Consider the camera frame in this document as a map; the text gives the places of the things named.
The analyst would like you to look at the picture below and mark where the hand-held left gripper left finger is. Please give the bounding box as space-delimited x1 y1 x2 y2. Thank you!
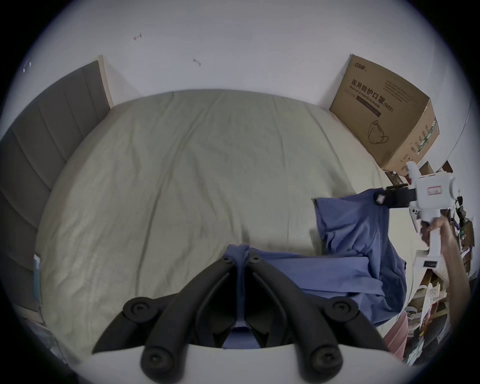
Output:
92 258 238 382

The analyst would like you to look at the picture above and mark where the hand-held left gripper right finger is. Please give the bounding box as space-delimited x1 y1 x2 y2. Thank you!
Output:
245 254 391 383

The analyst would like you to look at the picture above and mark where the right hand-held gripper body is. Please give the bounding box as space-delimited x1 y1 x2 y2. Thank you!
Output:
388 161 462 271

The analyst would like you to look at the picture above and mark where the blue shirt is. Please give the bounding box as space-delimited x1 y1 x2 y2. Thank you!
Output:
221 188 408 350

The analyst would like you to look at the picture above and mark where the person's right forearm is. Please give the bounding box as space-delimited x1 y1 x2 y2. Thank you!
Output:
438 224 472 340

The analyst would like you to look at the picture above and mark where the person's right hand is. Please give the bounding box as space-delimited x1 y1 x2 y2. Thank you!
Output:
419 215 451 245

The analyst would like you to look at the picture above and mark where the brown cardboard carton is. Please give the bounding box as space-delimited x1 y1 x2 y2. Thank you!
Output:
329 53 440 176

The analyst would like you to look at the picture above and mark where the bed with pale green sheet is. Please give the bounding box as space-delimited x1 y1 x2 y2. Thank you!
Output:
35 90 426 362

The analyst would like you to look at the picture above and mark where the grey padded headboard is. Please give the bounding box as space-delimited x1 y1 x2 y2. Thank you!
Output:
0 55 115 314

